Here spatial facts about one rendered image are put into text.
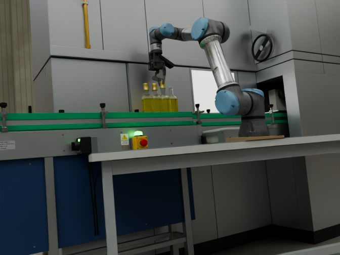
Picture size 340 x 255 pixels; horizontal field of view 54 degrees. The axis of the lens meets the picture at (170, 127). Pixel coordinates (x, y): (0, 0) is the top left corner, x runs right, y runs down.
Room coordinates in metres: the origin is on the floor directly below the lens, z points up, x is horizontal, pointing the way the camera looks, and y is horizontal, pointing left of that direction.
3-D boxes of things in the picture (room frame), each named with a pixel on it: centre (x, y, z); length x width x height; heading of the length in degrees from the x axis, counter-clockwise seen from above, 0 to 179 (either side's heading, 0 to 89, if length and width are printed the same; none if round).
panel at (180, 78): (2.33, -0.15, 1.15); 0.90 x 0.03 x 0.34; 121
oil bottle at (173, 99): (2.10, -0.03, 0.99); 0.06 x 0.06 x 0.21; 30
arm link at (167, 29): (1.99, -0.03, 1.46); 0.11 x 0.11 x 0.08; 36
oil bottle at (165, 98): (2.07, 0.02, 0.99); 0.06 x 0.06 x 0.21; 32
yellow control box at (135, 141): (1.76, 0.17, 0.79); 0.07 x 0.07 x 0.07; 31
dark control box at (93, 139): (1.61, 0.41, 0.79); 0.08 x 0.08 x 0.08; 31
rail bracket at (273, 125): (2.37, -0.71, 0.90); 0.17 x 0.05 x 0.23; 31
